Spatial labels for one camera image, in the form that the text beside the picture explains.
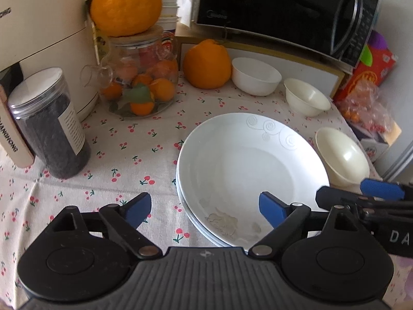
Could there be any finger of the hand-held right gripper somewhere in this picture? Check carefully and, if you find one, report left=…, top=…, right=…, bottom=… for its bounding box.
left=315, top=187, right=368, bottom=215
left=360, top=179, right=413, bottom=201

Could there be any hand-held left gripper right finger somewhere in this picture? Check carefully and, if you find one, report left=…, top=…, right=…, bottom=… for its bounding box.
left=248, top=191, right=363, bottom=259

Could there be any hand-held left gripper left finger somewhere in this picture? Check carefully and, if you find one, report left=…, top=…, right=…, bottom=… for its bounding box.
left=43, top=192, right=163, bottom=259

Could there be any large cream bowl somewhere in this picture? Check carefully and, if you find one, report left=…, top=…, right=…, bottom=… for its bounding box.
left=315, top=127, right=370, bottom=188

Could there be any blue patterned plate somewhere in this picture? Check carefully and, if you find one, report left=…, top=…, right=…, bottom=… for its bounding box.
left=177, top=181, right=226, bottom=249
left=176, top=168, right=223, bottom=249

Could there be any white swirl plate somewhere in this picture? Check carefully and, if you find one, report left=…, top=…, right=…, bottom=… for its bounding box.
left=177, top=113, right=330, bottom=246

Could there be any small cream bowl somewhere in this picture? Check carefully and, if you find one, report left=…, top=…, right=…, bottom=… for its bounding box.
left=284, top=78, right=331, bottom=117

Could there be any white bowl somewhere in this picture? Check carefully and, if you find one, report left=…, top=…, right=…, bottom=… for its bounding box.
left=232, top=57, right=282, bottom=97

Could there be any floral table cover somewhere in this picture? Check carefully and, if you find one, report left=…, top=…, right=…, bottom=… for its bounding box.
left=389, top=253, right=413, bottom=299

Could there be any cherry print tablecloth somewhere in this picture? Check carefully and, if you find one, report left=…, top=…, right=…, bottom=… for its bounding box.
left=0, top=71, right=401, bottom=310

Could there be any grey refrigerator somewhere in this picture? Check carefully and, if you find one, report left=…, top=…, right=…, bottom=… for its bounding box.
left=382, top=48, right=413, bottom=181

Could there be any plastic bag of oranges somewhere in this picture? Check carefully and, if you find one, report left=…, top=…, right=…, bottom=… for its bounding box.
left=336, top=81, right=402, bottom=144

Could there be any red cardboard box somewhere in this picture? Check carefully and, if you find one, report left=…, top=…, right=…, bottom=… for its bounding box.
left=332, top=43, right=397, bottom=104

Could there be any pile of small oranges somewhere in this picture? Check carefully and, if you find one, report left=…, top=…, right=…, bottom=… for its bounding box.
left=102, top=59, right=178, bottom=117

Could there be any clear jar with dark contents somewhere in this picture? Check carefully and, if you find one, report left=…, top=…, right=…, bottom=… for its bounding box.
left=7, top=67, right=92, bottom=179

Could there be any green plastic object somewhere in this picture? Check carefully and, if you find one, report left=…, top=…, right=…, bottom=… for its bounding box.
left=360, top=43, right=375, bottom=68

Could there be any purple round object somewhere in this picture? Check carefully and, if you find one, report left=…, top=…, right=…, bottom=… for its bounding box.
left=368, top=30, right=388, bottom=48

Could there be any glass jar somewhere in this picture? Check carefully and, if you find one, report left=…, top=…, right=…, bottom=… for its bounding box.
left=81, top=24, right=179, bottom=119

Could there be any red label cup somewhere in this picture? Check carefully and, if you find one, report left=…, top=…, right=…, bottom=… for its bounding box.
left=160, top=32, right=177, bottom=60

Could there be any black microwave oven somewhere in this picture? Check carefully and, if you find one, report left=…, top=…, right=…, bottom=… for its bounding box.
left=190, top=0, right=379, bottom=68

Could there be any large orange with leaves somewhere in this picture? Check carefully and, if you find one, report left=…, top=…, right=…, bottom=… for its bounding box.
left=90, top=0, right=163, bottom=37

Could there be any stack of white paper cups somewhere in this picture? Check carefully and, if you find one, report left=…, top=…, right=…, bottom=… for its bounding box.
left=158, top=0, right=180, bottom=36

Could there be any white air fryer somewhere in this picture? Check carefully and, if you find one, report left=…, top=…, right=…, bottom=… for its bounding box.
left=0, top=0, right=100, bottom=168

